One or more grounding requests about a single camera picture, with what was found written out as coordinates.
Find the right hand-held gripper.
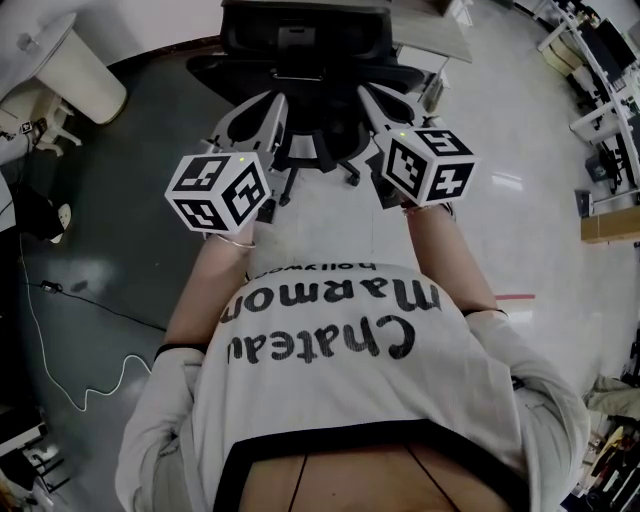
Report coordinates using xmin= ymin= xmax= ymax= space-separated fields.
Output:
xmin=356 ymin=83 xmax=482 ymax=211

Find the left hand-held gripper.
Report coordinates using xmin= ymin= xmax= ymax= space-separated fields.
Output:
xmin=164 ymin=91 xmax=290 ymax=236

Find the black mesh office chair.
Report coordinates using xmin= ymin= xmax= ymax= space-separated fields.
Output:
xmin=186 ymin=0 xmax=437 ymax=208

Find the person's right forearm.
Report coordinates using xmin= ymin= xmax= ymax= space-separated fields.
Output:
xmin=401 ymin=203 xmax=507 ymax=317

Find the person's left forearm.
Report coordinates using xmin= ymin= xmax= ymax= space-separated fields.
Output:
xmin=163 ymin=231 xmax=257 ymax=352

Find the grey wooden desk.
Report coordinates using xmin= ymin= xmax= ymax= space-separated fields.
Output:
xmin=389 ymin=0 xmax=474 ymax=112

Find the white cylindrical bin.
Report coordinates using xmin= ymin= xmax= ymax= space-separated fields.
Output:
xmin=35 ymin=14 xmax=129 ymax=126

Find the white shoe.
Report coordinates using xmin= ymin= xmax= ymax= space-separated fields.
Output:
xmin=49 ymin=202 xmax=73 ymax=245

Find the white plastic stool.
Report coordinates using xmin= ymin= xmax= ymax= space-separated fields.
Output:
xmin=0 ymin=89 xmax=84 ymax=157

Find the brown cardboard box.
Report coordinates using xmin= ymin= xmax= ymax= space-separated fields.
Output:
xmin=580 ymin=206 xmax=640 ymax=245

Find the black bag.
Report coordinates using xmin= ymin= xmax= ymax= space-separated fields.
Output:
xmin=0 ymin=180 xmax=67 ymax=247

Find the black equipment rack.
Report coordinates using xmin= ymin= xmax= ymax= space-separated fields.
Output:
xmin=0 ymin=403 xmax=72 ymax=507

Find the white frame workstation desk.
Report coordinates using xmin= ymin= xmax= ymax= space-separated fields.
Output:
xmin=536 ymin=0 xmax=640 ymax=204

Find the black floor cable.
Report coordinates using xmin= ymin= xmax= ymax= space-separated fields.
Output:
xmin=25 ymin=280 xmax=167 ymax=332

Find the white floor cable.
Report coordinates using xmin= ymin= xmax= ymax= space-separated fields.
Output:
xmin=18 ymin=233 xmax=153 ymax=413

